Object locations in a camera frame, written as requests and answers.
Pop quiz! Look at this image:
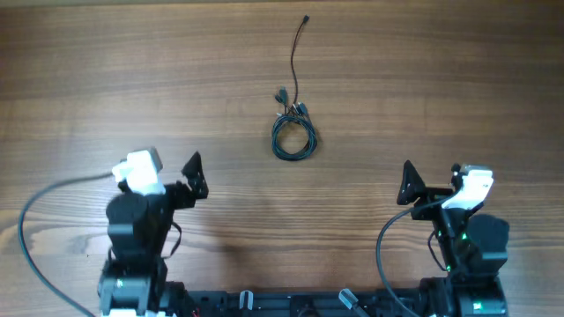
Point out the thin black cable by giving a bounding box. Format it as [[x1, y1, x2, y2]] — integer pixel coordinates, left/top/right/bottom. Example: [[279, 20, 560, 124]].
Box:
[[275, 15, 311, 116]]

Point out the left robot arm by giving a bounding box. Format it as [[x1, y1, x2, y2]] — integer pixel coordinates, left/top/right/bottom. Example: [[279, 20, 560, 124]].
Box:
[[98, 147, 209, 316]]

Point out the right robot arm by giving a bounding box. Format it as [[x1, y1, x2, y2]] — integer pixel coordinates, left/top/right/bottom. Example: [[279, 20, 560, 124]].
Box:
[[397, 160, 509, 316]]

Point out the black left camera cable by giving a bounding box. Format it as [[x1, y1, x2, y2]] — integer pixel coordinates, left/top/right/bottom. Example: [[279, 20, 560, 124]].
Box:
[[17, 173, 116, 317]]

